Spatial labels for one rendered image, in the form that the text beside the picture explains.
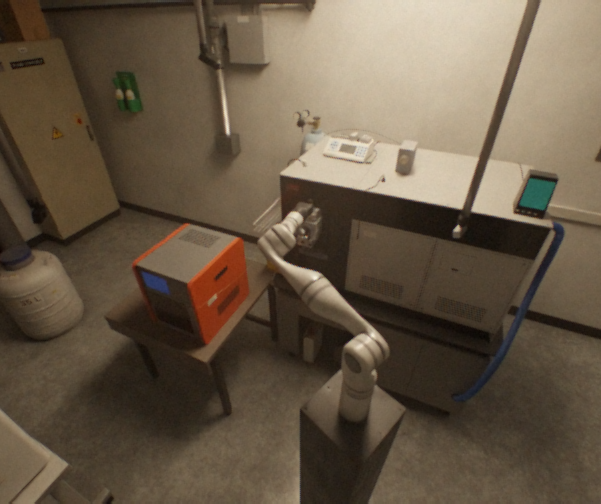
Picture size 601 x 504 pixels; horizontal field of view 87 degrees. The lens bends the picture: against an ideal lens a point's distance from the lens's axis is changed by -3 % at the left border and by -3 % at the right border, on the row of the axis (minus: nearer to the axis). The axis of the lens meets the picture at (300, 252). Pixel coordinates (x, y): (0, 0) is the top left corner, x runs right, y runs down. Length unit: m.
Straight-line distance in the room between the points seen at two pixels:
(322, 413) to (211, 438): 1.32
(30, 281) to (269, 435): 1.98
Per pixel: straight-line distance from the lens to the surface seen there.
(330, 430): 1.11
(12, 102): 4.00
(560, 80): 2.57
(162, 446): 2.42
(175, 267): 1.65
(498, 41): 2.51
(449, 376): 2.12
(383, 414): 1.16
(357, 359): 0.86
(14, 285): 3.00
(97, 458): 2.55
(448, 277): 1.71
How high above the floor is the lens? 2.11
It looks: 37 degrees down
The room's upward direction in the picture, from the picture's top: straight up
